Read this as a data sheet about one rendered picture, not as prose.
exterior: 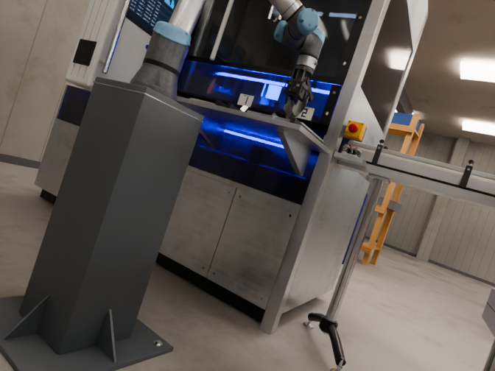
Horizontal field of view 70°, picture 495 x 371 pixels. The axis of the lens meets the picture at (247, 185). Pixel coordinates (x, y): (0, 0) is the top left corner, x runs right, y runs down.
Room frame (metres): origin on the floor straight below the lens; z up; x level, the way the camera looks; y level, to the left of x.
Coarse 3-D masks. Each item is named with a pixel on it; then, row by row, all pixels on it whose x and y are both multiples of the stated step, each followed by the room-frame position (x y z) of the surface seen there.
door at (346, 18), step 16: (304, 0) 1.79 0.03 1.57; (320, 0) 1.75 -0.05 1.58; (336, 0) 1.71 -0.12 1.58; (352, 0) 1.67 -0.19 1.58; (320, 16) 1.74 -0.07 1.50; (336, 16) 1.70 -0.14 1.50; (352, 16) 1.66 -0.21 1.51; (336, 32) 1.69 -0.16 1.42; (272, 48) 1.84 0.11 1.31; (288, 48) 1.79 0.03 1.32; (336, 48) 1.67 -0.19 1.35; (272, 64) 1.82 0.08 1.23; (288, 64) 1.78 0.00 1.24; (320, 64) 1.70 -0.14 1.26; (336, 64) 1.66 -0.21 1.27
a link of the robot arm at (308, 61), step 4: (300, 56) 1.38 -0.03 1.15; (304, 56) 1.36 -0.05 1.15; (308, 56) 1.36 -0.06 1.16; (300, 60) 1.37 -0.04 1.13; (304, 60) 1.36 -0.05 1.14; (308, 60) 1.36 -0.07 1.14; (312, 60) 1.36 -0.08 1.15; (316, 60) 1.38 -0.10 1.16; (296, 64) 1.39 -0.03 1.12; (300, 64) 1.37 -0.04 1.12; (304, 64) 1.36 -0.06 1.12; (308, 64) 1.36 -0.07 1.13; (312, 64) 1.37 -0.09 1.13; (316, 64) 1.37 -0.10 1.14; (312, 68) 1.37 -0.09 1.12
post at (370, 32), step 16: (384, 0) 1.59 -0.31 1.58; (368, 16) 1.62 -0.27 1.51; (384, 16) 1.64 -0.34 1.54; (368, 32) 1.60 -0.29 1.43; (368, 48) 1.59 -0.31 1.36; (352, 64) 1.61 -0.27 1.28; (352, 80) 1.60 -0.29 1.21; (352, 96) 1.59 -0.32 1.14; (336, 112) 1.61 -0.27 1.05; (336, 128) 1.60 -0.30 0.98; (336, 144) 1.59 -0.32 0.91; (320, 160) 1.61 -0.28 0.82; (320, 176) 1.60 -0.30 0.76; (320, 192) 1.61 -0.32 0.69; (304, 208) 1.61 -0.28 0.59; (304, 224) 1.60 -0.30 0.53; (304, 240) 1.61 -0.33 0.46; (288, 256) 1.61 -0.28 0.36; (288, 272) 1.60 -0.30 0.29; (288, 288) 1.62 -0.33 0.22; (272, 304) 1.61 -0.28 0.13; (272, 320) 1.60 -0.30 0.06
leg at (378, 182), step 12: (384, 180) 1.61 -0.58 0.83; (372, 192) 1.63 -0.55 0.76; (372, 204) 1.62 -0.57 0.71; (360, 216) 1.64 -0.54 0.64; (360, 228) 1.62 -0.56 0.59; (360, 240) 1.62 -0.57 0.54; (348, 252) 1.64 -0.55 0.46; (348, 264) 1.62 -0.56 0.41; (348, 276) 1.62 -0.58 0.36; (336, 288) 1.64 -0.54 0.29; (336, 300) 1.62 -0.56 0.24; (336, 312) 1.62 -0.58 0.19
